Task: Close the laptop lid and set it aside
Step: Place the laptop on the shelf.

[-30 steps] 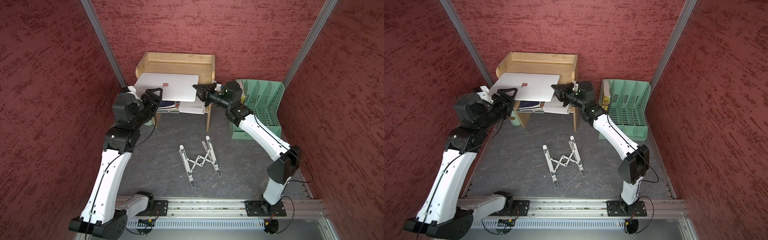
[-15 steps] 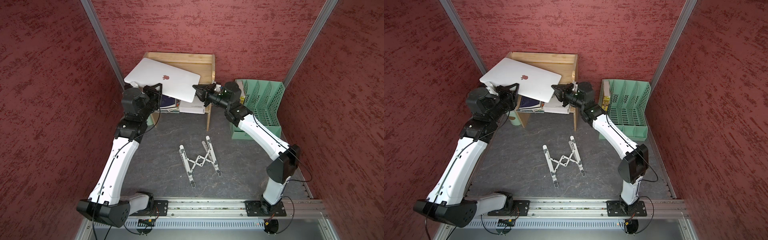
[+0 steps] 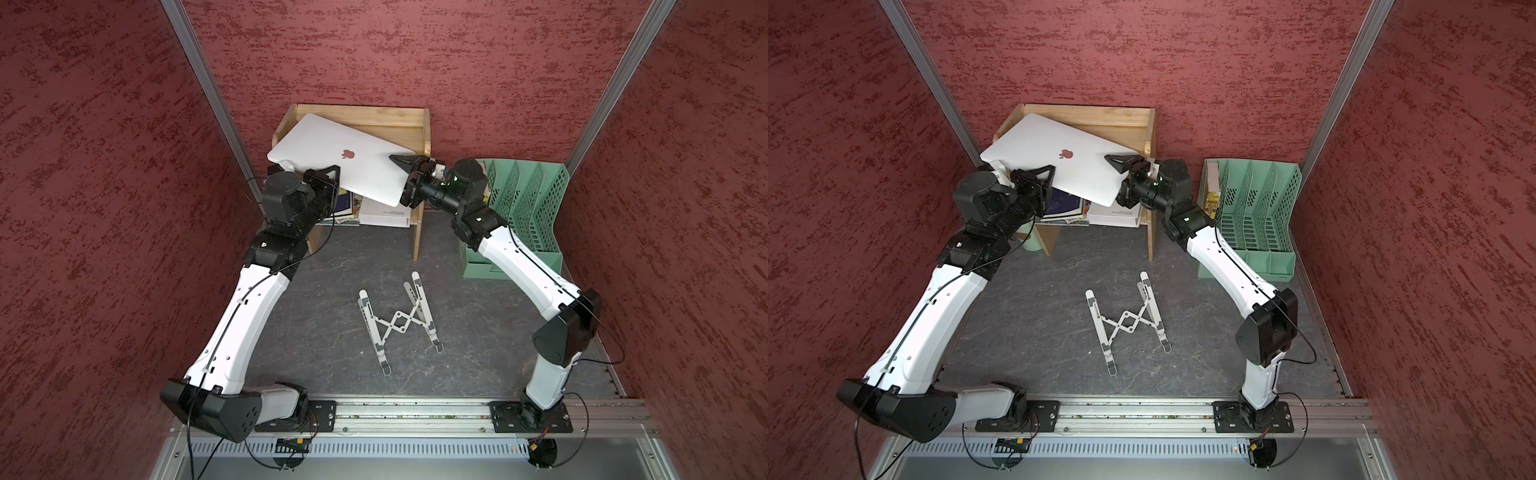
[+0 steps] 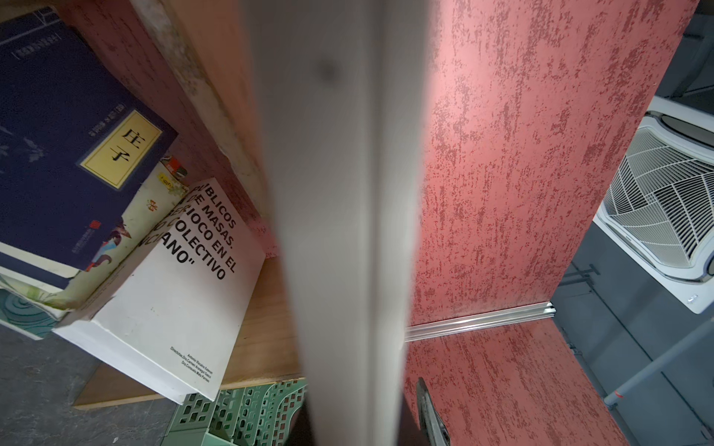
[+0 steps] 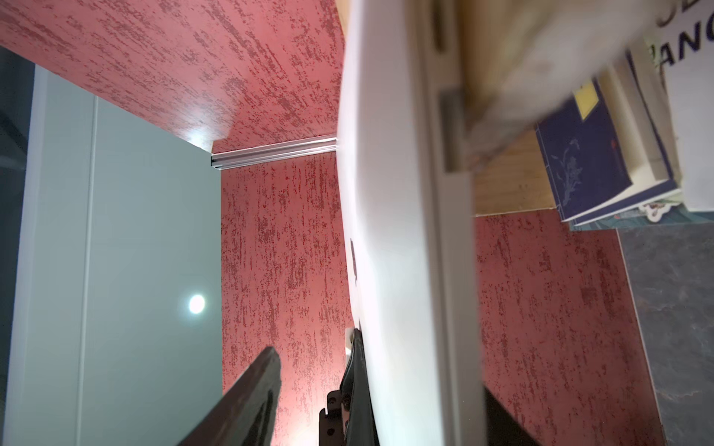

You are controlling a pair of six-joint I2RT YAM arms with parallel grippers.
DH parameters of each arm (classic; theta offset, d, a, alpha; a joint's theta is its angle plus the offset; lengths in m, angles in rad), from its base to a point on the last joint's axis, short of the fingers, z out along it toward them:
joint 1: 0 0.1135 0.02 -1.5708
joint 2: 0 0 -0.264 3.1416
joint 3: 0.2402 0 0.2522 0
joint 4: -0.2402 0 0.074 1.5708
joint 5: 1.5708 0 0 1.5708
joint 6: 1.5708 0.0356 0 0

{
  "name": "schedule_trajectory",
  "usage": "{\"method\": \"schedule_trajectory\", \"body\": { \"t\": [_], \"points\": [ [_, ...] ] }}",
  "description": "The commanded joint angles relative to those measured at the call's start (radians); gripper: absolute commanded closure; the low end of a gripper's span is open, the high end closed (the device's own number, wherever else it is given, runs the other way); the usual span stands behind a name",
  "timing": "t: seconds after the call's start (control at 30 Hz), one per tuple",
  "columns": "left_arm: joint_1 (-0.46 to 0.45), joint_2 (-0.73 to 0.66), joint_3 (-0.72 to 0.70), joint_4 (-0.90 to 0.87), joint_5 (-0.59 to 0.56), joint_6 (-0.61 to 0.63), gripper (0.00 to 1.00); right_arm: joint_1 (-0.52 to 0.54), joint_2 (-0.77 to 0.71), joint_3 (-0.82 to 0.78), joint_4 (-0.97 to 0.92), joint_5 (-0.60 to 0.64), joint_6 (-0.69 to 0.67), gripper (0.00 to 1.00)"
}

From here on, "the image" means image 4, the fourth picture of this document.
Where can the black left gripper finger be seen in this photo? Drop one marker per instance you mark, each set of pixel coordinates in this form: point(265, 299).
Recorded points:
point(430, 423)

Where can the silver laptop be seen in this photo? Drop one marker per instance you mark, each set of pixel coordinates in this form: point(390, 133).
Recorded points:
point(341, 89)

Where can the green plastic file organizer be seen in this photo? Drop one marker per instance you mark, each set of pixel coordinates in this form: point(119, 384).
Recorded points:
point(260, 415)

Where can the white paperback book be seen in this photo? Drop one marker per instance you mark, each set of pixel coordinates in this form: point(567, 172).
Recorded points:
point(170, 314)

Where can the white ceiling air vent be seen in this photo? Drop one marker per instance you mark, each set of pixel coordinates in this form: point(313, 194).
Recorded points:
point(659, 206)

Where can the colourful illustrated book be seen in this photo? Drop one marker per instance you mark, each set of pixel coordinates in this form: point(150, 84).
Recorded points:
point(32, 312)

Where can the wooden shelf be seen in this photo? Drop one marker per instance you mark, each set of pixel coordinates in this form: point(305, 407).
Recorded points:
point(187, 61)

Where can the navy blue book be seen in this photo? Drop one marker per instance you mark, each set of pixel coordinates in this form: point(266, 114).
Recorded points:
point(76, 145)

